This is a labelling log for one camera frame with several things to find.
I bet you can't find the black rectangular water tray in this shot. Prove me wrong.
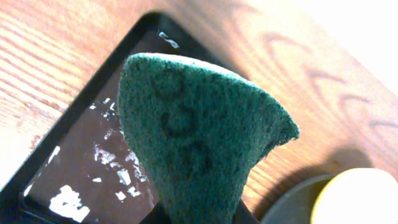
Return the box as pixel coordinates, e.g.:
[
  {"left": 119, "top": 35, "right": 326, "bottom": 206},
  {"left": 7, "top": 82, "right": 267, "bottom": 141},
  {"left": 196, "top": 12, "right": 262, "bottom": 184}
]
[{"left": 0, "top": 11, "right": 259, "bottom": 224}]

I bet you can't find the green and yellow sponge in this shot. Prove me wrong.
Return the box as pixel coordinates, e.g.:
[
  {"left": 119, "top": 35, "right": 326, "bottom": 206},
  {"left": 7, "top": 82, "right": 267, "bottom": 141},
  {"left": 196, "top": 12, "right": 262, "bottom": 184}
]
[{"left": 118, "top": 53, "right": 300, "bottom": 223}]

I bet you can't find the yellow plate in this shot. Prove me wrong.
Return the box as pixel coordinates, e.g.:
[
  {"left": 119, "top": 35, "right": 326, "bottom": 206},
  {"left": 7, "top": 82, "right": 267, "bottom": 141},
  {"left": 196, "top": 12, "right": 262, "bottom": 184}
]
[{"left": 310, "top": 168, "right": 397, "bottom": 224}]

